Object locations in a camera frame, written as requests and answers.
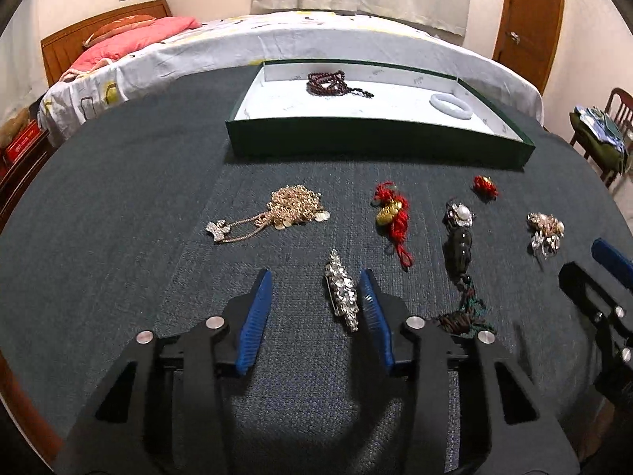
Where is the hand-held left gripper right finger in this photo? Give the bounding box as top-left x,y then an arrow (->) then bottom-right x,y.
358,268 -> 579,475

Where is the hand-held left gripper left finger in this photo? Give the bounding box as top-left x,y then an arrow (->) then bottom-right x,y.
54,268 -> 274,475

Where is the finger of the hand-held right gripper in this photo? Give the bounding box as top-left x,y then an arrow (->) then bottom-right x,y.
591,238 -> 633,285
558,261 -> 633,352

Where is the rhinestone hair clip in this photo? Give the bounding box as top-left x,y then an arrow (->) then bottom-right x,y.
324,250 -> 360,332

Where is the gold pearl cluster brooch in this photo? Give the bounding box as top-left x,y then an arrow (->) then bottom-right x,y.
526,212 -> 565,259

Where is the dark gourd pendant with tassel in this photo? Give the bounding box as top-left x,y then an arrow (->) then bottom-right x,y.
438,225 -> 497,340

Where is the red knot gold charm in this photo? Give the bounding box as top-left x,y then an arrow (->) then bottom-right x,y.
372,181 -> 414,269

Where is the gold chain necklace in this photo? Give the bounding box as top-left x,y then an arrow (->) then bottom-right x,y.
206,184 -> 331,245

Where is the silver pearl brooch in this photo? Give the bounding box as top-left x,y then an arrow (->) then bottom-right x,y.
442,201 -> 476,228

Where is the small red knot charm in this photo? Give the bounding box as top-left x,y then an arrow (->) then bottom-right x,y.
472,175 -> 499,202

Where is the green box with white lining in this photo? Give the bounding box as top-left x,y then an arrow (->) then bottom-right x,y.
226,59 -> 536,171

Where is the green cloth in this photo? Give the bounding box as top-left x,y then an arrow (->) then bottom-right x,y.
569,111 -> 624,174

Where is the blue and white cloth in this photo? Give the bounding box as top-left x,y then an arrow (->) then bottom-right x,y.
576,105 -> 633,149

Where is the wooden chair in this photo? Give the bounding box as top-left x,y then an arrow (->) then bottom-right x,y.
569,87 -> 633,189

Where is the white jade bangle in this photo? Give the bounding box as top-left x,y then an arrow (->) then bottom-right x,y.
429,92 -> 473,120

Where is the wooden door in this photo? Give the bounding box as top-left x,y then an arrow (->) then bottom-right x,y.
492,0 -> 567,95

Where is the wooden nightstand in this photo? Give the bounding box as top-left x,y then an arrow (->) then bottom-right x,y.
0,129 -> 55,223

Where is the bed with white sheet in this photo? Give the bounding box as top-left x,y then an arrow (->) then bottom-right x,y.
37,10 -> 545,144

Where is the red box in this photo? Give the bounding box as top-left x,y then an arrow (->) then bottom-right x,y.
2,120 -> 43,162

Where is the pink pillow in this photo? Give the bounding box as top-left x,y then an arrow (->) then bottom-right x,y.
69,16 -> 203,72

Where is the brown plush toy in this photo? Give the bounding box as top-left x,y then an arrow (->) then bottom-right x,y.
0,108 -> 30,144

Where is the orange pillow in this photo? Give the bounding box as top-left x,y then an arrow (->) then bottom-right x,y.
82,15 -> 158,48

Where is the wooden headboard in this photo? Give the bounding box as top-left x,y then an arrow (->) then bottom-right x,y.
40,0 -> 173,87

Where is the dark red bead bracelet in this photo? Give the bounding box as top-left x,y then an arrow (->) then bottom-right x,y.
305,71 -> 375,100

